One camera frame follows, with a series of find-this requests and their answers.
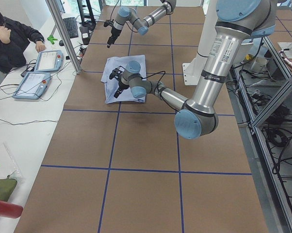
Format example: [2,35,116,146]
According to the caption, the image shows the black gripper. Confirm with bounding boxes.
[107,28,122,48]
[114,82,129,98]

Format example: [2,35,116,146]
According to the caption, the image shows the light blue striped shirt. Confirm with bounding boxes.
[101,55,146,104]

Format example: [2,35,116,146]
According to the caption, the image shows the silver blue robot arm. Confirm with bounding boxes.
[104,0,177,48]
[110,0,277,139]

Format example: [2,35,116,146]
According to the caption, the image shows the black box with white label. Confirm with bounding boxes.
[80,26,91,45]

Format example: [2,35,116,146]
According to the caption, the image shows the black keyboard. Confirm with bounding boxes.
[63,17,79,38]

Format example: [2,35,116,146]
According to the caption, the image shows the green plastic toy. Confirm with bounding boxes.
[47,35,58,45]

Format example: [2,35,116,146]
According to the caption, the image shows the upper blue teach pendant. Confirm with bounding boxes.
[34,50,63,72]

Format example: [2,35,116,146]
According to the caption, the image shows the blue teach pendant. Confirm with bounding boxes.
[13,71,51,100]
[34,50,63,72]

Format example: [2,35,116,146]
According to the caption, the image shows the lower blue teach pendant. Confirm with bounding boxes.
[13,71,51,100]

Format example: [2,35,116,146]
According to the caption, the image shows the person in black jacket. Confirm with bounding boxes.
[0,12,46,74]

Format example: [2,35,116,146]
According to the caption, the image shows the clear bag with green print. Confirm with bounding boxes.
[0,142,25,195]

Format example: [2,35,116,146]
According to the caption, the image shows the olive green cloth pouch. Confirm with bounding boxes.
[0,178,17,202]

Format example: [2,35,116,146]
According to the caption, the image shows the red cylinder bottle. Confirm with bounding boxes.
[0,200,23,219]

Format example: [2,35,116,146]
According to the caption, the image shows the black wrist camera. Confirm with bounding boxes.
[103,19,114,27]
[109,66,125,81]

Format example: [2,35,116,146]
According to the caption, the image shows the aluminium frame post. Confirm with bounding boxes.
[45,0,82,74]

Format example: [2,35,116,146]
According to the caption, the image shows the black cable on white table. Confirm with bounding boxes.
[0,60,71,126]

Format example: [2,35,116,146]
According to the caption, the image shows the aluminium side frame rail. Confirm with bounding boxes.
[228,14,292,233]

